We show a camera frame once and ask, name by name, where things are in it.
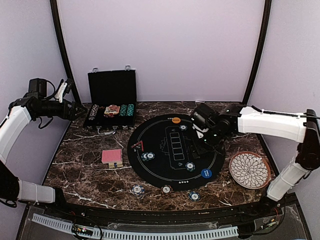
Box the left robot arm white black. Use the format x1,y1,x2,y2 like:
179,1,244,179
0,78,87,218

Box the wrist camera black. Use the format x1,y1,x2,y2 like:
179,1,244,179
28,78,47,99
190,103,215,130

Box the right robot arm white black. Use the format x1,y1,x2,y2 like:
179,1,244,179
190,103,320,217

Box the card box in case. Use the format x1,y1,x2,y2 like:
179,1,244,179
103,104,121,118

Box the round black poker mat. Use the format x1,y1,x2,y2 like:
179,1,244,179
127,114,226,191

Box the red playing card deck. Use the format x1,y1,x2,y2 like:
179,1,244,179
101,149,123,165

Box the black white chips in case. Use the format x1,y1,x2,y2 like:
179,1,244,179
88,104,99,121

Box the teal chips in case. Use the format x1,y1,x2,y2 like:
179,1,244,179
119,104,135,117

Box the floral patterned ceramic plate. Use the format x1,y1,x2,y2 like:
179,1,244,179
229,151,271,190

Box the blue green chip stack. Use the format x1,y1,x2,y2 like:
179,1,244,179
187,191,201,202

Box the red white chip stack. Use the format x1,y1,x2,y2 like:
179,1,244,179
161,185,173,198

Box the blue small blind button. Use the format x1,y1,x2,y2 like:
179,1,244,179
201,168,213,179

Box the blue white chip stack left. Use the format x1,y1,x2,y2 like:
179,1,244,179
131,184,145,199

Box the orange big blind button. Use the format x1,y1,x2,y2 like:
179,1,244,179
171,117,181,124

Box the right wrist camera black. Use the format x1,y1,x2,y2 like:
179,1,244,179
190,103,215,130

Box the white cable duct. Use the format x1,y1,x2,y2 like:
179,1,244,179
31,213,239,240

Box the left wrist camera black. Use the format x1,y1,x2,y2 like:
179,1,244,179
28,78,47,99

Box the red triangle dealer marker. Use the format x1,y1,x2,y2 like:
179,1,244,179
131,140,144,152

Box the black poker chip case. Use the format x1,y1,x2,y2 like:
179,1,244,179
83,68,137,130

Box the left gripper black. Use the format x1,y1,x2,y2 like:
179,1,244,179
35,98,87,121

